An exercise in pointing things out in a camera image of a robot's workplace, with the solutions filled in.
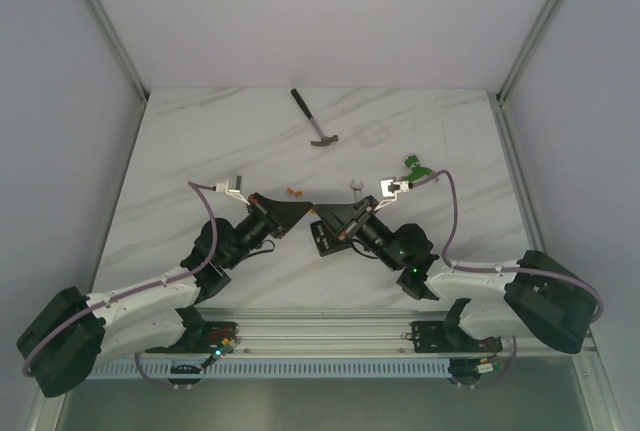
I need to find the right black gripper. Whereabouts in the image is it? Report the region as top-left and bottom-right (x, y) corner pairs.
(312, 195), (401, 272)

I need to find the black fuse box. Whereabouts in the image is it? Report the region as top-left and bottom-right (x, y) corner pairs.
(310, 220), (351, 257)

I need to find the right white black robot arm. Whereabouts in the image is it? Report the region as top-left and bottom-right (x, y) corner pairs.
(314, 197), (598, 354)

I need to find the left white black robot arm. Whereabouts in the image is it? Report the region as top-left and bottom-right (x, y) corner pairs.
(17, 193), (312, 398)

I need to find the clear plastic fuse box cover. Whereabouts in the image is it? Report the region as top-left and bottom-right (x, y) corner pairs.
(353, 120), (391, 148)

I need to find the silver combination wrench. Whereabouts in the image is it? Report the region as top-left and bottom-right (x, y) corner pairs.
(350, 180), (364, 201)

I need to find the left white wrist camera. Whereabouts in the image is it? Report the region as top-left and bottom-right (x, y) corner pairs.
(214, 174), (249, 204)

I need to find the claw hammer black handle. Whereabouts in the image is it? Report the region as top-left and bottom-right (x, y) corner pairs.
(290, 89), (339, 148)

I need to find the aluminium mounting rail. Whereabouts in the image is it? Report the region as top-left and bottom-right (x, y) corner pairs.
(134, 305), (596, 358)

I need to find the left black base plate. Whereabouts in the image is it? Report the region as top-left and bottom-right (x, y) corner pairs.
(146, 321), (237, 354)

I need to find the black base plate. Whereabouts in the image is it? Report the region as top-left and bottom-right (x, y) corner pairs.
(146, 321), (237, 354)
(407, 321), (503, 354)

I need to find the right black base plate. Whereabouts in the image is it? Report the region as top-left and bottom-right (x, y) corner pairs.
(407, 321), (503, 354)

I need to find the grey slotted cable duct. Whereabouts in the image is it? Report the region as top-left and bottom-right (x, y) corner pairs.
(89, 360), (576, 381)

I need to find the left aluminium frame post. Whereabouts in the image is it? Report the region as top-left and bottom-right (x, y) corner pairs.
(83, 0), (150, 105)

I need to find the aluminium frame post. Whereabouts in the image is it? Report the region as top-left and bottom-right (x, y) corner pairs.
(83, 0), (150, 105)
(496, 0), (564, 106)

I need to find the right aluminium frame post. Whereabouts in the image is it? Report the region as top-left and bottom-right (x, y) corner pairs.
(496, 0), (564, 106)

